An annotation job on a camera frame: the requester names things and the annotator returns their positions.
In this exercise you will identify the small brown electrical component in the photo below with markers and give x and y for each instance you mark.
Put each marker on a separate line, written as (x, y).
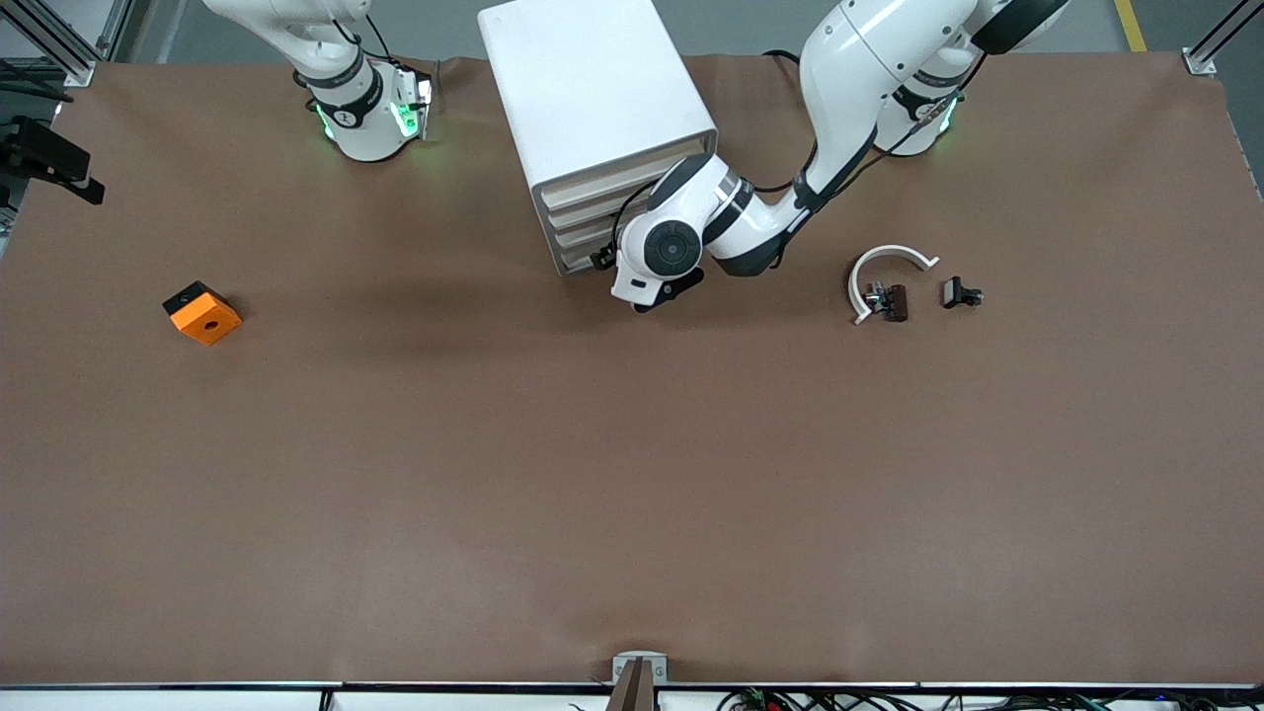
(896, 302)

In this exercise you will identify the grey metal bracket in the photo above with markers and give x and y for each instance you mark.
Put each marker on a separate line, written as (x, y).
(622, 660)

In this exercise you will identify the brown table mat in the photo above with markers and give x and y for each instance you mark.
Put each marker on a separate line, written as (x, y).
(632, 494)

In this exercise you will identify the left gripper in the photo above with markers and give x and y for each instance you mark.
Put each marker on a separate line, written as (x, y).
(601, 261)

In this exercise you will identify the small black clip component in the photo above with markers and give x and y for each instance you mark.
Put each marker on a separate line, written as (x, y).
(956, 292)

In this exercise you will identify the orange box with black base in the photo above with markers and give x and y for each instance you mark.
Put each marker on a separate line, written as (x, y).
(205, 318)

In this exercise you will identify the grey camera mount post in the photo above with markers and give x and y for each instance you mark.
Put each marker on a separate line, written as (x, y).
(632, 696)

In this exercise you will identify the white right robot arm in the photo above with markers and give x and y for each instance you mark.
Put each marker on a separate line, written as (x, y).
(365, 118)

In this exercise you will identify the aluminium frame post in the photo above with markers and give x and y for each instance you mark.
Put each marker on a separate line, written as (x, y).
(1200, 61)
(84, 71)

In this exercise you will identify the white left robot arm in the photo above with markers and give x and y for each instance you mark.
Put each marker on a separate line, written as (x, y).
(859, 79)

